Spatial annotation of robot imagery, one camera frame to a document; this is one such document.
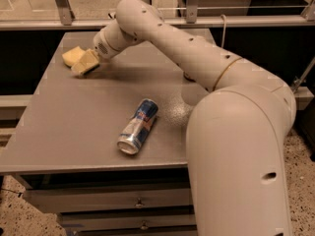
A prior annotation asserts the drawer with knob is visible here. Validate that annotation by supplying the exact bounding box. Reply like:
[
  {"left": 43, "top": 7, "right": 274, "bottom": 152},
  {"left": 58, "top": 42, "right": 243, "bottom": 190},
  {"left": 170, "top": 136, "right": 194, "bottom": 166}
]
[
  {"left": 24, "top": 188, "right": 192, "bottom": 213},
  {"left": 61, "top": 214, "right": 196, "bottom": 231}
]

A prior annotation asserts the white hanging cable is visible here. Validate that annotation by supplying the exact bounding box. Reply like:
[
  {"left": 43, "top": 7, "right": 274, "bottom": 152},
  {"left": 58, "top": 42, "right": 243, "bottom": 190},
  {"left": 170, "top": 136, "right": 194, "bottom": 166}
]
[{"left": 220, "top": 14, "right": 228, "bottom": 49}]

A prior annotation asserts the blue silver energy drink can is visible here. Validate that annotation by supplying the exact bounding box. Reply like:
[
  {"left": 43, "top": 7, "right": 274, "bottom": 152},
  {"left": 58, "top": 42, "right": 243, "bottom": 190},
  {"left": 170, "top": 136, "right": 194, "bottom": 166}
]
[{"left": 117, "top": 98, "right": 158, "bottom": 155}]

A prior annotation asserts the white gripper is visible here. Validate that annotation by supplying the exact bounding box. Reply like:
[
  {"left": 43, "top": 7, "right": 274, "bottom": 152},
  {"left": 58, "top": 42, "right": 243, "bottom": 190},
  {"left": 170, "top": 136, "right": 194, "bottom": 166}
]
[{"left": 71, "top": 20, "right": 142, "bottom": 76}]

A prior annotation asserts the lower drawer with knob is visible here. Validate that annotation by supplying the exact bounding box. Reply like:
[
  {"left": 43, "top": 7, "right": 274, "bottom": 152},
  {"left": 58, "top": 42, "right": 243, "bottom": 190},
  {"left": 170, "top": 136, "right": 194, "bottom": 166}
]
[{"left": 61, "top": 214, "right": 196, "bottom": 231}]

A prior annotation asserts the upper drawer with knob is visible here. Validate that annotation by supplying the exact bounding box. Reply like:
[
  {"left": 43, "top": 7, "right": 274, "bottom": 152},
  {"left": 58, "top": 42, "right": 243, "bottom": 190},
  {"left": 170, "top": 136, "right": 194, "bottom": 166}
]
[{"left": 24, "top": 188, "right": 192, "bottom": 213}]

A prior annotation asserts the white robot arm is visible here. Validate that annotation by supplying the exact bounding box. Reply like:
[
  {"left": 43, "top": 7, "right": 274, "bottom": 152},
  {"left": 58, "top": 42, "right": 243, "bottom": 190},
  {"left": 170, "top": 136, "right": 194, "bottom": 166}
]
[{"left": 71, "top": 0, "right": 296, "bottom": 236}]

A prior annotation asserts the metal railing frame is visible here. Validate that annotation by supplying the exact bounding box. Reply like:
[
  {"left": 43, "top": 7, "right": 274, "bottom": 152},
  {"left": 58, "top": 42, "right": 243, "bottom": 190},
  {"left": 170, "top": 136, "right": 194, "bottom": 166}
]
[{"left": 0, "top": 0, "right": 314, "bottom": 30}]

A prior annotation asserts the grey drawer cabinet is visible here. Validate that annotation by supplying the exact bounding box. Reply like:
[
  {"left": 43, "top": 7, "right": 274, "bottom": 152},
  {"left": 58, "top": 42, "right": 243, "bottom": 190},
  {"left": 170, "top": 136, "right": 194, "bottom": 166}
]
[{"left": 0, "top": 32, "right": 207, "bottom": 236}]

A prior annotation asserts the yellow sponge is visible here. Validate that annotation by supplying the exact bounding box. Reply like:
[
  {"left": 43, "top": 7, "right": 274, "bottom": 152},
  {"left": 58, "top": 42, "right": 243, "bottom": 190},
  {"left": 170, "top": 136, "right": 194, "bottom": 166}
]
[{"left": 62, "top": 46, "right": 85, "bottom": 67}]

